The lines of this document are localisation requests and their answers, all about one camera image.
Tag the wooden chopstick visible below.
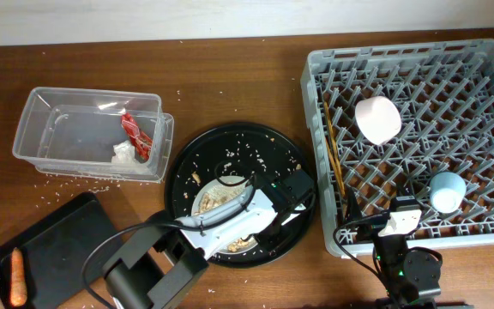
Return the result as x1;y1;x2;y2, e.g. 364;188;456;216
322;100;346;197
325;141;346;197

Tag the blue cup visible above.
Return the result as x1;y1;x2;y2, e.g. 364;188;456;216
430;172;467;214

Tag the pile of rice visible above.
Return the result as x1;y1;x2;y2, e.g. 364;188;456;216
206;183;245;204

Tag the grey plate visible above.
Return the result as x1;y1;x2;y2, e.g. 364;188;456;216
179;176;277;259

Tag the pile of peanut shells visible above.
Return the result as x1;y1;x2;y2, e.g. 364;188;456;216
192;192;255;254

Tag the red snack wrapper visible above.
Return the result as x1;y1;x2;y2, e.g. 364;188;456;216
121;112;153;161

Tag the white tissue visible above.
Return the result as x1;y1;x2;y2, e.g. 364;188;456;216
111;140;138;164

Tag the orange carrot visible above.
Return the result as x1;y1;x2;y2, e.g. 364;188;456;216
9;248;27;306

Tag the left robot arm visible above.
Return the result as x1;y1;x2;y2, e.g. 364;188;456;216
102;170;316;308

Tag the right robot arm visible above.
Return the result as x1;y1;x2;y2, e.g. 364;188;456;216
333;189;443;308

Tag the grey dishwasher rack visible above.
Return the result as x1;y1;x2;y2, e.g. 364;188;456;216
301;39;494;257

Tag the round black tray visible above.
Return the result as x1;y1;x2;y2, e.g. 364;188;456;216
165;123;315;269

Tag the peanut shell on tray left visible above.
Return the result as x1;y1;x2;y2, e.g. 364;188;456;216
191;172;202;185

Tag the black rectangular bin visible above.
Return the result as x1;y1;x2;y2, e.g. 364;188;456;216
0;192;117;308

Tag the clear plastic bin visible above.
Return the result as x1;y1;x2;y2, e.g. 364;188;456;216
12;87;174;183

